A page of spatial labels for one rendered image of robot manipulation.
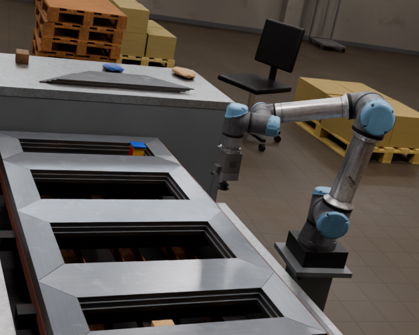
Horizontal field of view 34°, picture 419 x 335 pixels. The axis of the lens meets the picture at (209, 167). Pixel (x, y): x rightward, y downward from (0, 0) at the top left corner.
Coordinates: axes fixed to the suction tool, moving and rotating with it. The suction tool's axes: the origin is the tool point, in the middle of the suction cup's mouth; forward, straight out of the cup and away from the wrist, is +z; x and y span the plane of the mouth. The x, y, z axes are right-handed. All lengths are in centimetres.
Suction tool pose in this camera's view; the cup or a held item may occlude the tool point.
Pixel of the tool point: (223, 188)
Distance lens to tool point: 249.9
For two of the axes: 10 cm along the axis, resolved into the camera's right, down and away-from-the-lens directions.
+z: -1.6, 9.3, 3.4
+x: 9.1, 0.0, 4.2
